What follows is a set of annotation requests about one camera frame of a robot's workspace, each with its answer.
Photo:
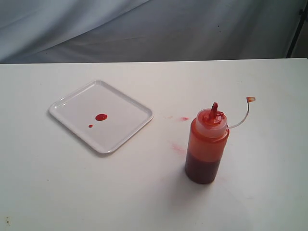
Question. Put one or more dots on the red sauce squeeze bottle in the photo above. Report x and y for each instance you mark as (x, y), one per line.
(208, 136)

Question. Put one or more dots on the white rectangular plate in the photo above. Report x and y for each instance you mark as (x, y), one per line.
(78, 110)

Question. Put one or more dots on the red sauce drops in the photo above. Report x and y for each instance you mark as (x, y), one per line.
(101, 117)

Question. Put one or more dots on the white backdrop cloth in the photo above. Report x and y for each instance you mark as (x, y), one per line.
(88, 31)

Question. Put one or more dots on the black light stand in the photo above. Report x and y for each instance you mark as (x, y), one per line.
(303, 13)

